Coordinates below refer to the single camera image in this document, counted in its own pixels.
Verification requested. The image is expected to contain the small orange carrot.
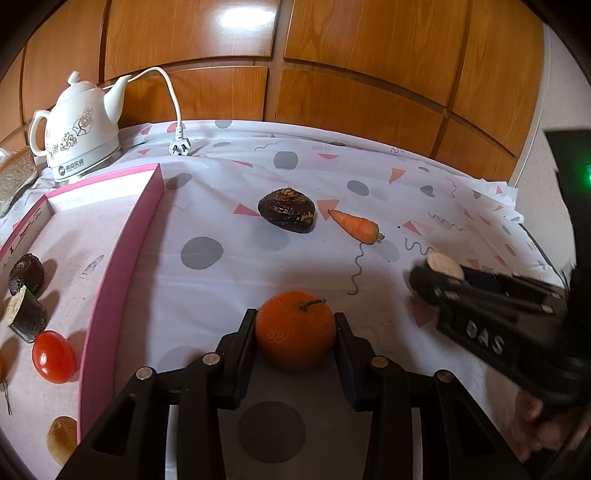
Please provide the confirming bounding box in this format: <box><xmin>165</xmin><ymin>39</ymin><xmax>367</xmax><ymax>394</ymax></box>
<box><xmin>329</xmin><ymin>209</ymin><xmax>385</xmax><ymax>245</ymax></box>

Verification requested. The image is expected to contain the dark yam chunk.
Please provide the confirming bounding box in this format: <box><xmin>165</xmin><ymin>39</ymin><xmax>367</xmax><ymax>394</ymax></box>
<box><xmin>426</xmin><ymin>252</ymin><xmax>465</xmax><ymax>281</ymax></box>
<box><xmin>3</xmin><ymin>286</ymin><xmax>48</xmax><ymax>343</ymax></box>

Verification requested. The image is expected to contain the person right hand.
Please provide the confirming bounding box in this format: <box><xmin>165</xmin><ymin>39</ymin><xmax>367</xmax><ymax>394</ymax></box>
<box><xmin>505</xmin><ymin>390</ymin><xmax>582</xmax><ymax>462</ymax></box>

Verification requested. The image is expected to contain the tan potato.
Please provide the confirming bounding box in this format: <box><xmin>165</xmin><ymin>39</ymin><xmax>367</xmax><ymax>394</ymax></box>
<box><xmin>46</xmin><ymin>416</ymin><xmax>78</xmax><ymax>467</ymax></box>

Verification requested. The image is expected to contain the pink shallow box tray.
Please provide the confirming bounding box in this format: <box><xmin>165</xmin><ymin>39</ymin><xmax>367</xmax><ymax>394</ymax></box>
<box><xmin>1</xmin><ymin>164</ymin><xmax>164</xmax><ymax>479</ymax></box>

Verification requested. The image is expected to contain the dark water chestnut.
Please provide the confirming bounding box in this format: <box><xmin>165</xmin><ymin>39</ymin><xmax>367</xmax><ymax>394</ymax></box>
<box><xmin>257</xmin><ymin>187</ymin><xmax>315</xmax><ymax>234</ymax></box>
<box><xmin>8</xmin><ymin>253</ymin><xmax>45</xmax><ymax>296</ymax></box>

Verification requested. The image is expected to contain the wooden panel cabinet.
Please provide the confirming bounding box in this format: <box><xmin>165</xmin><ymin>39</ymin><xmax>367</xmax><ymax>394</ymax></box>
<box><xmin>1</xmin><ymin>1</ymin><xmax>548</xmax><ymax>180</ymax></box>

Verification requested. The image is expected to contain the white power cord with plug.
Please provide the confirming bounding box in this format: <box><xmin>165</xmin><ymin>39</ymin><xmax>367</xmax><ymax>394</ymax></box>
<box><xmin>126</xmin><ymin>66</ymin><xmax>195</xmax><ymax>157</ymax></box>

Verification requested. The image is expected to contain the red tomato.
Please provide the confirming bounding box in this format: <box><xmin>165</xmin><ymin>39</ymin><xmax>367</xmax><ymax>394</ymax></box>
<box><xmin>32</xmin><ymin>330</ymin><xmax>77</xmax><ymax>384</ymax></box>

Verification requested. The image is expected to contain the white ceramic electric kettle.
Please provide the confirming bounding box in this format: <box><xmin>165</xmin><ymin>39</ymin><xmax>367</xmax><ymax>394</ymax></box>
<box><xmin>29</xmin><ymin>71</ymin><xmax>130</xmax><ymax>182</ymax></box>

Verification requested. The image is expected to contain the patterned white tablecloth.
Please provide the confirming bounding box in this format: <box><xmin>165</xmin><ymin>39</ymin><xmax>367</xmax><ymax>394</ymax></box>
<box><xmin>0</xmin><ymin>119</ymin><xmax>569</xmax><ymax>480</ymax></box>

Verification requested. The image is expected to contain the orange tangerine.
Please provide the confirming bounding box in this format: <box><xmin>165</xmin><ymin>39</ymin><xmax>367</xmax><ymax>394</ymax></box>
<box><xmin>254</xmin><ymin>290</ymin><xmax>337</xmax><ymax>371</ymax></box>

